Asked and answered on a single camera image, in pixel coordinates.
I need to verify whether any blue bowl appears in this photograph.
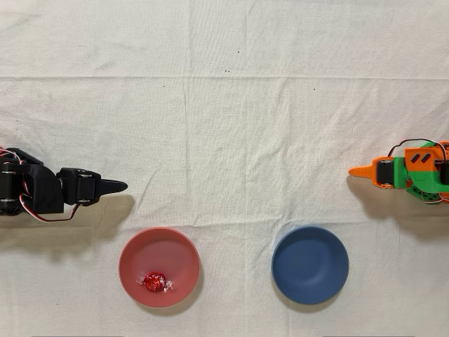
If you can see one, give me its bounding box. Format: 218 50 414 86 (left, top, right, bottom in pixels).
271 225 350 305

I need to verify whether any orange arm servo cable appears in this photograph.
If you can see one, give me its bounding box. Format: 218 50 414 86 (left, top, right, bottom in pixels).
387 139 449 206

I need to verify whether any red bowl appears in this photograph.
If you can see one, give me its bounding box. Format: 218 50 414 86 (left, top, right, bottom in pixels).
118 227 201 309

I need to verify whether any red candy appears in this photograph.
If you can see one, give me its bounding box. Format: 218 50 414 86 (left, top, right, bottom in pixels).
135 270 175 293

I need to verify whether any white tablecloth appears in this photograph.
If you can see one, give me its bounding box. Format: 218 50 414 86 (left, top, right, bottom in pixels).
0 0 449 337

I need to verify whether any black arm gripper cable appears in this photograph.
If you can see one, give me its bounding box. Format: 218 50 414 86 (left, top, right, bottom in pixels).
19 194 81 223

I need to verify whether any red white ribbon cable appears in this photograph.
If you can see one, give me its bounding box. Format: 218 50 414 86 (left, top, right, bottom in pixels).
0 147 28 166

